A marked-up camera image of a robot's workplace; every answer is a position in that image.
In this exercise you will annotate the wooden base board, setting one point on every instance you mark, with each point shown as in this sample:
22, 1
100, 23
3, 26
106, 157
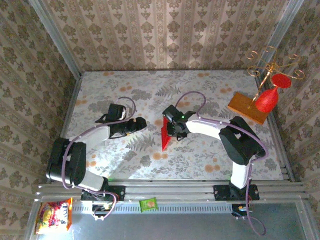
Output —
240, 103

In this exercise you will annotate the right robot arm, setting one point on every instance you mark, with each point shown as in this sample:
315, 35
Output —
238, 175

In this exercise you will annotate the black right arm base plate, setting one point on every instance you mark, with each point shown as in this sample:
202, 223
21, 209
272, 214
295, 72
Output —
221, 193

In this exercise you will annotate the red wine glass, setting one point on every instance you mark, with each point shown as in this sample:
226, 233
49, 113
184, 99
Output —
266, 100

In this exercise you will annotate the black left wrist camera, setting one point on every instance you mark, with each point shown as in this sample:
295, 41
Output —
116, 111

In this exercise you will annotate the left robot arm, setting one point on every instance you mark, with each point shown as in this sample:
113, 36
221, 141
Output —
92, 181

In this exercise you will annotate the floral patterned table cover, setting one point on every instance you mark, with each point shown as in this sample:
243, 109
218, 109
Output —
140, 80

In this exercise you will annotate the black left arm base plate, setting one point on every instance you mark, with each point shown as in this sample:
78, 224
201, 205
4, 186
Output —
118, 192

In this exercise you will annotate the black controller board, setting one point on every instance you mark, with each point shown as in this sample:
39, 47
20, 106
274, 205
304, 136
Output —
100, 208
237, 210

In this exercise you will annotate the aluminium frame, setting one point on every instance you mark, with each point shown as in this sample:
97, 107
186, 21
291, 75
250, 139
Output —
175, 190

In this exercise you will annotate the orange snack bag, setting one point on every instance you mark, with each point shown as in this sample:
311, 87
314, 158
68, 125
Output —
52, 217

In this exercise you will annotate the green snack packet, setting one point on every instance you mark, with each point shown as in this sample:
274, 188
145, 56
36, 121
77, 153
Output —
148, 204

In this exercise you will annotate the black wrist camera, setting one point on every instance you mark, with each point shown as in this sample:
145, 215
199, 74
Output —
116, 111
172, 112

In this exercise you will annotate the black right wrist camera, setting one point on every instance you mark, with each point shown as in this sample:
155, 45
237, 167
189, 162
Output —
172, 112

